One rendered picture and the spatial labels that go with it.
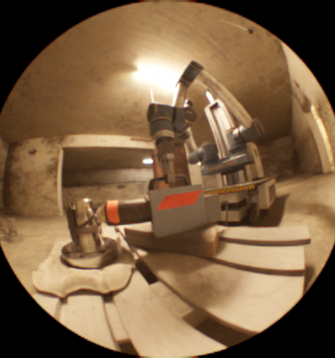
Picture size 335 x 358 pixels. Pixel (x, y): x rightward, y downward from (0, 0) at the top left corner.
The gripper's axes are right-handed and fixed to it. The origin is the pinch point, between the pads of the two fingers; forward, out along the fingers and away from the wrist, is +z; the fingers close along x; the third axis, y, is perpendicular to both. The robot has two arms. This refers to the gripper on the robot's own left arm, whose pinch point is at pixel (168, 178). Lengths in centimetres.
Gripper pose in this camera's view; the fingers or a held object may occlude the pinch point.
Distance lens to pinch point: 47.5
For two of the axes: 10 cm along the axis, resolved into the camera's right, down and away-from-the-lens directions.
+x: 2.5, -1.6, -9.6
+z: 1.4, 9.8, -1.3
